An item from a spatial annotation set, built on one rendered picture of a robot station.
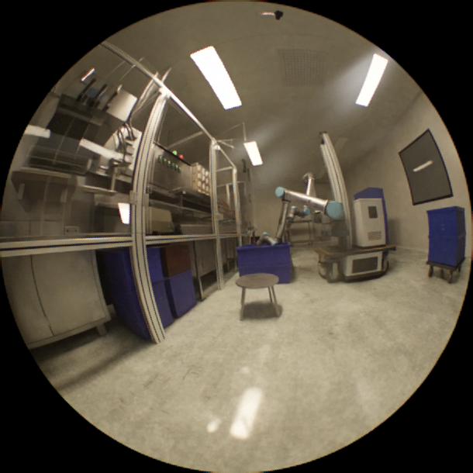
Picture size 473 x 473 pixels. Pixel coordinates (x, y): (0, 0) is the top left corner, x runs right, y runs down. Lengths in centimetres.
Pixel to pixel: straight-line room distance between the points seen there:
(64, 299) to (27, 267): 27
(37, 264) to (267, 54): 268
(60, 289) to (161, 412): 72
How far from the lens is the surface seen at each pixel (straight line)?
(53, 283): 95
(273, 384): 64
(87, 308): 100
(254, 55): 226
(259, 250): 151
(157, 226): 91
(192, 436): 59
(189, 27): 217
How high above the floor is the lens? 56
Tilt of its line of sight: level
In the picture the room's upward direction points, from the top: 5 degrees counter-clockwise
